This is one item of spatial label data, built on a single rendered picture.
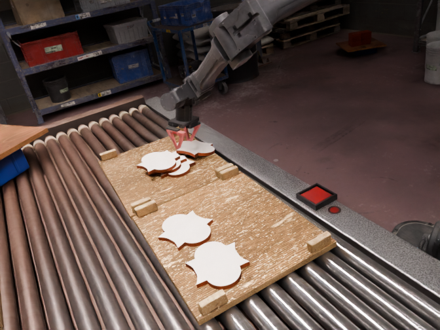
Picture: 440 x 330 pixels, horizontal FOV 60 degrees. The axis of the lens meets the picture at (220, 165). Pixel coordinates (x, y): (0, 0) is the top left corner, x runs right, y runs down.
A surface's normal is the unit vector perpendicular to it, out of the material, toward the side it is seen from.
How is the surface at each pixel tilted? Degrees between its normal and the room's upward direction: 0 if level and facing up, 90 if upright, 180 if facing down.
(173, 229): 0
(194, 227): 0
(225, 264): 0
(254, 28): 86
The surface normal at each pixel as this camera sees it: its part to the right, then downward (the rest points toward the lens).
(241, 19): -0.55, 0.42
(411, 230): -0.15, -0.86
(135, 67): 0.44, 0.40
